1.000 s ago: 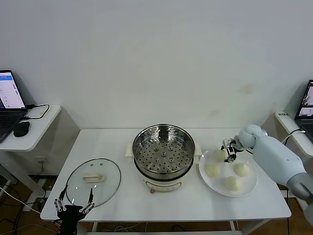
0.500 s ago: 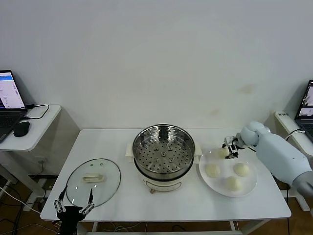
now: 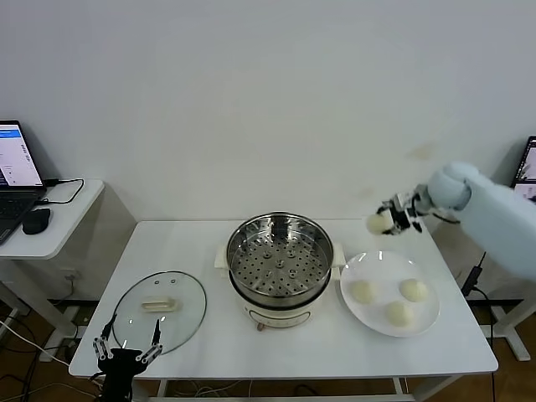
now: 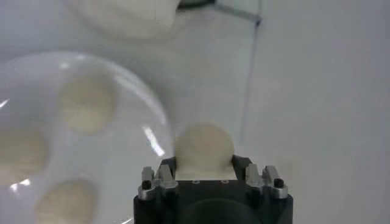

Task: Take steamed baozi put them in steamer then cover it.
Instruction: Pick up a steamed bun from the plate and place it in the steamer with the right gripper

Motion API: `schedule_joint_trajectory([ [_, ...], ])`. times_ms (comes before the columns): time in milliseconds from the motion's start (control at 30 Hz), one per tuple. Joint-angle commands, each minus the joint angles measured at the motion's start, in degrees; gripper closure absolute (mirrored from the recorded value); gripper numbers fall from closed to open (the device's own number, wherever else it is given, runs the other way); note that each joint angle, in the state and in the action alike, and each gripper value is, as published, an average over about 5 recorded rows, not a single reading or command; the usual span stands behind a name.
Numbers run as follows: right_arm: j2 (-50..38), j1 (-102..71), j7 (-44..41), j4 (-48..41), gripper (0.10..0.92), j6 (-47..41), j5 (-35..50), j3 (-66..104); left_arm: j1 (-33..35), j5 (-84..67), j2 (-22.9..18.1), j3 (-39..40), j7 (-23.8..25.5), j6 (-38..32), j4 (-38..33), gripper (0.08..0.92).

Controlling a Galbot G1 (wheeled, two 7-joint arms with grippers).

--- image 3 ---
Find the white steamed baozi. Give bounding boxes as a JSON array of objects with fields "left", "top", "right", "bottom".
[
  {"left": 365, "top": 213, "right": 391, "bottom": 235},
  {"left": 399, "top": 278, "right": 430, "bottom": 303},
  {"left": 349, "top": 280, "right": 377, "bottom": 305},
  {"left": 384, "top": 301, "right": 415, "bottom": 327}
]

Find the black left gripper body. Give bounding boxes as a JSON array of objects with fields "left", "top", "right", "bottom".
[{"left": 96, "top": 348, "right": 148, "bottom": 402}]

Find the black floor cable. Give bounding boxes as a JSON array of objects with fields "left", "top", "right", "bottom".
[{"left": 0, "top": 309, "right": 85, "bottom": 378}]

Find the steel perforated steamer basket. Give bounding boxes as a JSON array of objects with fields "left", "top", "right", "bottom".
[{"left": 227, "top": 212, "right": 335, "bottom": 299}]

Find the black laptop power cable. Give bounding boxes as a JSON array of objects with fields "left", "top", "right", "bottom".
[{"left": 33, "top": 178, "right": 86, "bottom": 207}]

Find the white floor cable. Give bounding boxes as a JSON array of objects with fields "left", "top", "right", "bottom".
[{"left": 0, "top": 320, "right": 58, "bottom": 363}]

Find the black laptop with white window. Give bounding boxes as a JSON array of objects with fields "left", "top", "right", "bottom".
[{"left": 0, "top": 119, "right": 47, "bottom": 246}]

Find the white side table with label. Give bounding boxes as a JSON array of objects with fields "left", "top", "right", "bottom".
[{"left": 489, "top": 299, "right": 536, "bottom": 363}]

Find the black computer mouse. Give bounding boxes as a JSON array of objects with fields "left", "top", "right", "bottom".
[{"left": 21, "top": 207, "right": 52, "bottom": 235}]

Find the round glass pot lid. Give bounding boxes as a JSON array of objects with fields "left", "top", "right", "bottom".
[{"left": 111, "top": 270, "right": 209, "bottom": 357}]

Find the white side table with mouse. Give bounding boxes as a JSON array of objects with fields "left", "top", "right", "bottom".
[{"left": 0, "top": 179, "right": 106, "bottom": 353}]

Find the black cable with adapter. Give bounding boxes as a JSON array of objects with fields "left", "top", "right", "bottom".
[{"left": 460, "top": 250, "right": 503, "bottom": 348}]

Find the white table frame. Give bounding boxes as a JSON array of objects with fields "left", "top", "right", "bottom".
[{"left": 154, "top": 379, "right": 457, "bottom": 402}]

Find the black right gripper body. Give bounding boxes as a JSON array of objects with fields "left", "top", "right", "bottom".
[{"left": 391, "top": 199, "right": 423, "bottom": 234}]

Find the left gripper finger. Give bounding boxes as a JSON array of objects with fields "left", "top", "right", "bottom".
[
  {"left": 140, "top": 318, "right": 164, "bottom": 365},
  {"left": 92, "top": 314, "right": 117, "bottom": 361}
]

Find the black laptop with dark window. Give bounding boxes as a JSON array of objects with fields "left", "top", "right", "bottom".
[{"left": 509, "top": 134, "right": 536, "bottom": 206}]

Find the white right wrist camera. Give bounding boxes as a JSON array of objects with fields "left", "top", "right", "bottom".
[{"left": 399, "top": 188, "right": 425, "bottom": 210}]

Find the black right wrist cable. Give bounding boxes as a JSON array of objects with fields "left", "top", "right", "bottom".
[{"left": 430, "top": 211, "right": 461, "bottom": 225}]

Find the white round plate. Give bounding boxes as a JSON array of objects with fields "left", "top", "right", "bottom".
[{"left": 339, "top": 250, "right": 442, "bottom": 338}]

